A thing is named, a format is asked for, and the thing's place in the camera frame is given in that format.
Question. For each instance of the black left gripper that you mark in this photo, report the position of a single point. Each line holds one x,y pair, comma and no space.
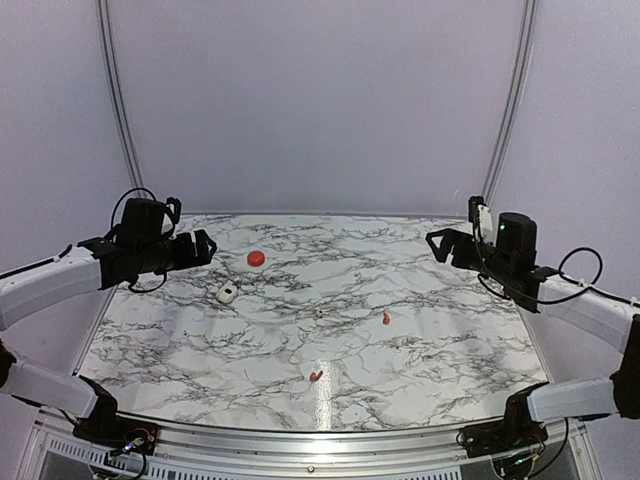
186,258

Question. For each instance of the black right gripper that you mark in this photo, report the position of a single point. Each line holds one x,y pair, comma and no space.
452,238

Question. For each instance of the white earbud charging case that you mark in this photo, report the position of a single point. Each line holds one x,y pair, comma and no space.
227,293

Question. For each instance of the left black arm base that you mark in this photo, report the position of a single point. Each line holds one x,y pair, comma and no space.
104,426

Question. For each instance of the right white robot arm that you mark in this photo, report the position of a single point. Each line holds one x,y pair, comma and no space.
599,314

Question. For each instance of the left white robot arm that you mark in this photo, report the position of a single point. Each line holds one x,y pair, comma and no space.
33,288

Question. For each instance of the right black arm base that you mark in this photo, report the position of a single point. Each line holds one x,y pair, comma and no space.
500,435

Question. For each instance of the red bottle cap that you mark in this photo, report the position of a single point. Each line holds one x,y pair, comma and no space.
256,258

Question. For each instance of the red ear hook front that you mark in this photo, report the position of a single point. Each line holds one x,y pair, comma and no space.
315,376

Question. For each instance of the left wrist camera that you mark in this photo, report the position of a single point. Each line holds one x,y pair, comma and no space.
171,218

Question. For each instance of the right aluminium frame post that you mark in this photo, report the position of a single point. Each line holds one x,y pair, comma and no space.
525,46

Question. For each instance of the aluminium frame post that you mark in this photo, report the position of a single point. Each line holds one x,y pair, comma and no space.
525,46
116,95

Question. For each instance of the front aluminium rail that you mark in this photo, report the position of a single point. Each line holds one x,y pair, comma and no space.
185,451

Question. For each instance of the left aluminium frame post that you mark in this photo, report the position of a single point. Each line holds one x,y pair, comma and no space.
116,95

